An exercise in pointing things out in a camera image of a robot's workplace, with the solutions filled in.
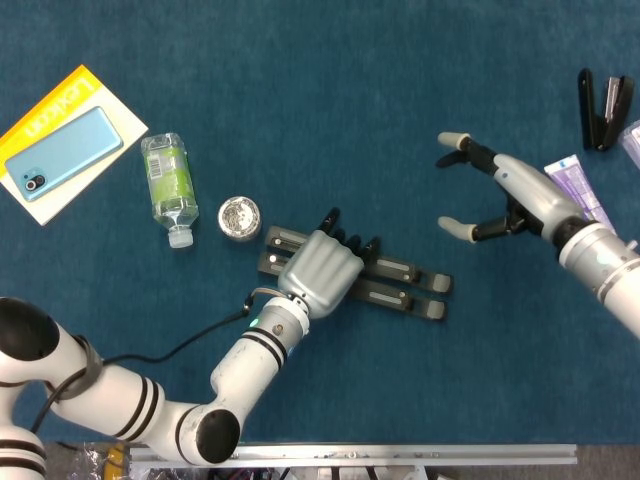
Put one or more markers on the aluminium frame rail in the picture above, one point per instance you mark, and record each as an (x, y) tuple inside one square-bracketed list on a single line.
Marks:
[(400, 457)]

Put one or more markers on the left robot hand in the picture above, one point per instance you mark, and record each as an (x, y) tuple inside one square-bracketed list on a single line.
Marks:
[(320, 277)]

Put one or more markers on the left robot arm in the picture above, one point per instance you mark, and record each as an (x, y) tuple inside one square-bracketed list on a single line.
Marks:
[(245, 365)]

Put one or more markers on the yellow white booklet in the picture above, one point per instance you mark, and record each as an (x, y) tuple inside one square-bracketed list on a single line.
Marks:
[(127, 125)]

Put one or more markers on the clear plastic card packet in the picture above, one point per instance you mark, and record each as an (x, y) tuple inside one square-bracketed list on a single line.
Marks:
[(634, 140)]

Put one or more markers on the teal felt table cloth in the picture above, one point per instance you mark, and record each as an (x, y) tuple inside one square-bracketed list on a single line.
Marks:
[(300, 75)]

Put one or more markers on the purple white toothpaste tube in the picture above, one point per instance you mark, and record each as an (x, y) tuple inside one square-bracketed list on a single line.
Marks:
[(575, 175)]

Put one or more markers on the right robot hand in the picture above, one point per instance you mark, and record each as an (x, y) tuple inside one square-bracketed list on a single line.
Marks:
[(540, 200)]

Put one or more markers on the clear bottle green label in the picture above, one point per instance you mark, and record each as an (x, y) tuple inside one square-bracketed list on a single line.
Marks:
[(170, 180)]

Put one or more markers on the black stapler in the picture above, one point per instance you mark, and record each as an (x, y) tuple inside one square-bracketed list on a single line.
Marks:
[(597, 127)]

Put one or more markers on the small round metal tin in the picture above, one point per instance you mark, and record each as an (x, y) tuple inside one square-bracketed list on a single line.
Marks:
[(239, 217)]

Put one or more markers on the light blue smartphone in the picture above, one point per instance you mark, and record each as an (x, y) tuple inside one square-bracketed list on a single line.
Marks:
[(65, 155)]

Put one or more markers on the black folding laptop stand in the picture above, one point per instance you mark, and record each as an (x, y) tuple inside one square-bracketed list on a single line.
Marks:
[(400, 270)]

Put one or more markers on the yellow plug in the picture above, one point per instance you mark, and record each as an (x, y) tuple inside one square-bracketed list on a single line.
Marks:
[(116, 455)]

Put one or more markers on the clear plastic bag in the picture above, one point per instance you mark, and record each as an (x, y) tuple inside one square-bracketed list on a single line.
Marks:
[(90, 465)]

